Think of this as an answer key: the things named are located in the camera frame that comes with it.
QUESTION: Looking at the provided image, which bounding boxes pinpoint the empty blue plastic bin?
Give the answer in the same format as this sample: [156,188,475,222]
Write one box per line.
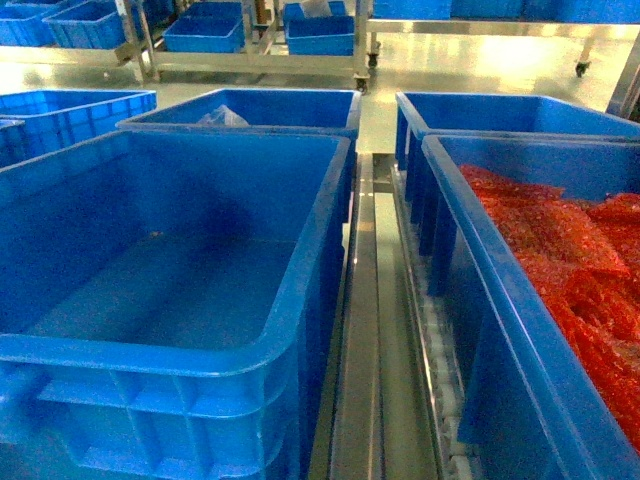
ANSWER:
[1,131,353,479]

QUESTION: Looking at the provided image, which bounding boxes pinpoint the blue bin far left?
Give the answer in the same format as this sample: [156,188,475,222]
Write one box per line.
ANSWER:
[1,89,157,167]

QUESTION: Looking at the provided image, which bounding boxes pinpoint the red bubble wrap bags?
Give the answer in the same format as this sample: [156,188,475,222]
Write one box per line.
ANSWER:
[460,164,639,446]

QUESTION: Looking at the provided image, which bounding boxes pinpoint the stainless steel shelf rack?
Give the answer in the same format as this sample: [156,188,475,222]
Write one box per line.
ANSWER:
[309,153,482,479]

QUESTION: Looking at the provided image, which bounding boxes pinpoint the blue bin with plastic bag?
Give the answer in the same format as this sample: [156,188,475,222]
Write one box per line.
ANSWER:
[117,88,362,141]

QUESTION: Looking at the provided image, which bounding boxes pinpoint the blue bin with red bags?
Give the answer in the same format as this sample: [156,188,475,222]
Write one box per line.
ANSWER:
[422,136,639,479]

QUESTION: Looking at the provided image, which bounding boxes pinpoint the clear plastic bag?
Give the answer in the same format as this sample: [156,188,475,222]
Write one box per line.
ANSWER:
[198,105,249,127]

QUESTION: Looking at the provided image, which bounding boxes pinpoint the blue bin rear right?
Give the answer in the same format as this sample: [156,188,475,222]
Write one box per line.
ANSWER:
[395,92,639,170]

